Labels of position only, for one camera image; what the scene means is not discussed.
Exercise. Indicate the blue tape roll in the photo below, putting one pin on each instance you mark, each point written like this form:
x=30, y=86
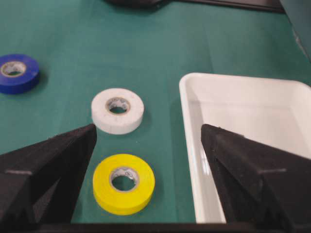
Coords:
x=19, y=73

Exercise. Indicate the black aluminium mounting rail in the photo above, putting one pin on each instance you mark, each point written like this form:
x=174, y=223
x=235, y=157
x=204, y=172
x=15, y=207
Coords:
x=261, y=5

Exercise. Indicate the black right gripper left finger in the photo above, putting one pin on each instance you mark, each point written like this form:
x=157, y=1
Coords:
x=40, y=183

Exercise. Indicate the green table cloth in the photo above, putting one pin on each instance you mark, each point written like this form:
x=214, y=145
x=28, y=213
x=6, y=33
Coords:
x=86, y=46

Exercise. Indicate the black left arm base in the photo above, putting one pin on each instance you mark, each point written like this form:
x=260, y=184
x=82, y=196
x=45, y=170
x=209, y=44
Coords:
x=135, y=3

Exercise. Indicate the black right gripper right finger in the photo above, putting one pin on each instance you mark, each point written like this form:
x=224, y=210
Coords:
x=257, y=183

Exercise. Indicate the yellow tape roll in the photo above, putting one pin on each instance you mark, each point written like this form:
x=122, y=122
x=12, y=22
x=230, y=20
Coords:
x=123, y=184

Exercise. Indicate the white plastic tray case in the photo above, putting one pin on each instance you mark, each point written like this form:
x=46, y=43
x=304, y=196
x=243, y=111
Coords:
x=270, y=111

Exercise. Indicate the white tape roll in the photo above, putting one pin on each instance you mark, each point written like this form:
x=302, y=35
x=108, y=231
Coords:
x=117, y=111

